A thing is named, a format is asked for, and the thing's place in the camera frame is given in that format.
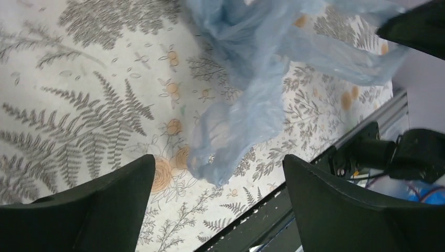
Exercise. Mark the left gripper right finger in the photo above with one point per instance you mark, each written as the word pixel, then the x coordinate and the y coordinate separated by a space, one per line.
pixel 335 215

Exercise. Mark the light blue trash bag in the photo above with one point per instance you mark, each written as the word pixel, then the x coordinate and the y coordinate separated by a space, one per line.
pixel 255 42

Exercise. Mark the floral patterned table mat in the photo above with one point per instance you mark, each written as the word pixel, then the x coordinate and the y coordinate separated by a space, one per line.
pixel 89 86

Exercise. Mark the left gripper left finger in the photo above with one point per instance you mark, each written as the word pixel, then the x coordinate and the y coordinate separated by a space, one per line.
pixel 105 214

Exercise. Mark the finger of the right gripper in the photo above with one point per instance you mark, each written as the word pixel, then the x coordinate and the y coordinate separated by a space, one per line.
pixel 421 28

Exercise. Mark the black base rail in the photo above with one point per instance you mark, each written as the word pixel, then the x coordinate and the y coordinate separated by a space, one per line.
pixel 270 222

